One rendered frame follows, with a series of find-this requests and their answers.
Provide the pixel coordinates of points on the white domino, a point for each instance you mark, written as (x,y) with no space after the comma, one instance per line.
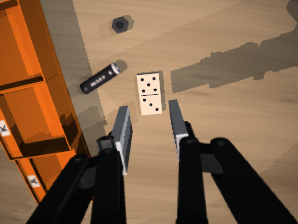
(149,93)

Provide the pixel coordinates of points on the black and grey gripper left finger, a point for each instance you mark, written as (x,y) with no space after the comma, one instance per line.
(68,199)

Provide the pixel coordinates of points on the orange three-compartment bin rack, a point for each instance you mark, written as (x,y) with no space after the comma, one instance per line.
(27,107)

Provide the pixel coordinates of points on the black aa battery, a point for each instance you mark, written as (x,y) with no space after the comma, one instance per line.
(100,78)

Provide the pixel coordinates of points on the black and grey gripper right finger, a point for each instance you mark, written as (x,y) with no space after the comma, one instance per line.
(248,197)

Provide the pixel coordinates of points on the dark grey hex nut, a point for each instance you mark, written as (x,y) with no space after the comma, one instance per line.
(119,25)

